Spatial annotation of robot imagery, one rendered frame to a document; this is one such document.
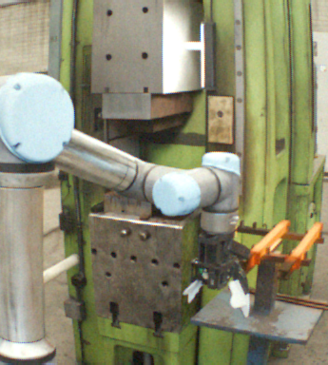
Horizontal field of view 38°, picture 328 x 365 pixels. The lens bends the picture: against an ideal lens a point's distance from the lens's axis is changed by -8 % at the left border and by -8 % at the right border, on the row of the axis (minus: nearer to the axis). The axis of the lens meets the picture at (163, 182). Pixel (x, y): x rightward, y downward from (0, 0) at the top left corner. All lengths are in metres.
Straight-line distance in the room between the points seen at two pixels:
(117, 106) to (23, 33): 7.78
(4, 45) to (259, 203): 8.39
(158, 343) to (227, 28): 1.25
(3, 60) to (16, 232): 9.23
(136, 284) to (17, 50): 8.02
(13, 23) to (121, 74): 7.98
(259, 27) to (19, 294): 1.39
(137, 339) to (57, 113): 1.52
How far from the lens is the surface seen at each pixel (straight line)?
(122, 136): 2.19
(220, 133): 1.86
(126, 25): 1.86
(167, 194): 0.91
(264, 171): 1.86
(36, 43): 9.36
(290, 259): 1.36
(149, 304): 1.96
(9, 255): 0.69
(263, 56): 1.83
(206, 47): 1.84
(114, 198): 1.94
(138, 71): 1.83
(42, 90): 0.65
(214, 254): 1.04
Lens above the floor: 1.46
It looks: 13 degrees down
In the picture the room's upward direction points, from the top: straight up
